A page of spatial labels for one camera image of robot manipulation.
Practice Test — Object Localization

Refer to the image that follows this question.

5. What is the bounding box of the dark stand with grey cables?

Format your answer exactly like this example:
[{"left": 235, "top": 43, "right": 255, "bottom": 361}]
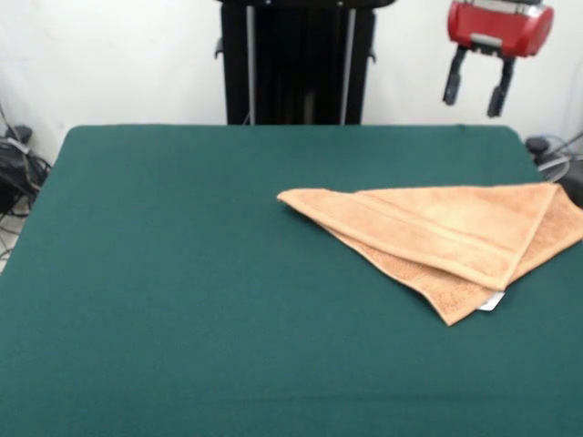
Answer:
[{"left": 526, "top": 134, "right": 583, "bottom": 206}]

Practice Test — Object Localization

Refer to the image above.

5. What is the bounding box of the black equipment with cables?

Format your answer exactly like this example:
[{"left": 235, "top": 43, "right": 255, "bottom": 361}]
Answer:
[{"left": 0, "top": 125, "right": 52, "bottom": 219}]

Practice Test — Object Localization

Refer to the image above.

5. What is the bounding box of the dark green tablecloth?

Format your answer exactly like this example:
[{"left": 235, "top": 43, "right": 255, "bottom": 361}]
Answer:
[{"left": 0, "top": 125, "right": 583, "bottom": 437}]

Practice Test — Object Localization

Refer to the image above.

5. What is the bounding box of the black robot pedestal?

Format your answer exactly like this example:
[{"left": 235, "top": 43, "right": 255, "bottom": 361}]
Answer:
[{"left": 212, "top": 0, "right": 397, "bottom": 127}]

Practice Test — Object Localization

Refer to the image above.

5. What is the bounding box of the tan terry towel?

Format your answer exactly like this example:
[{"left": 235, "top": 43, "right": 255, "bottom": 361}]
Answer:
[{"left": 276, "top": 181, "right": 583, "bottom": 327}]

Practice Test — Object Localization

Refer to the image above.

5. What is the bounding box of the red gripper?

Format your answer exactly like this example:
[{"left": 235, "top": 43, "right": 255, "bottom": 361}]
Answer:
[{"left": 442, "top": 0, "right": 556, "bottom": 118}]

